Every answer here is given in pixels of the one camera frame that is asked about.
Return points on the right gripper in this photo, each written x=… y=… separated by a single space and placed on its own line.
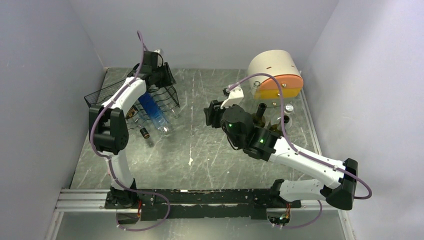
x=213 y=113

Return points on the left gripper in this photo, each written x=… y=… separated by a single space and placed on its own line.
x=170 y=79

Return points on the small clear glass bottle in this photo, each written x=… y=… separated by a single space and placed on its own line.
x=173 y=110

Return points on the dark green wine bottle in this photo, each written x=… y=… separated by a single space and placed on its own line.
x=258 y=116

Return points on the olive green wine bottle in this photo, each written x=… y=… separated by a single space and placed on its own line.
x=275 y=125

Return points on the clear bottle silver cap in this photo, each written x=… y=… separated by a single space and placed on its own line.
x=288 y=111

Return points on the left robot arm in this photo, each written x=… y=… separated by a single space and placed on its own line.
x=108 y=131

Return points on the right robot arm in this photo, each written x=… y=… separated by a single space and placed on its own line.
x=333 y=181

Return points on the tall clear empty bottle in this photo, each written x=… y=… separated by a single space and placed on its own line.
x=256 y=90

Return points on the cream round bread box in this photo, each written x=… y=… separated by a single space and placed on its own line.
x=279 y=64

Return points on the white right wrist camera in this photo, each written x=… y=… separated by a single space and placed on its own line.
x=234 y=97

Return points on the black wire wine rack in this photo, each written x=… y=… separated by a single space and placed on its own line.
x=123 y=94

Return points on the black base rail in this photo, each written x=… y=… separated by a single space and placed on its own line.
x=158 y=204

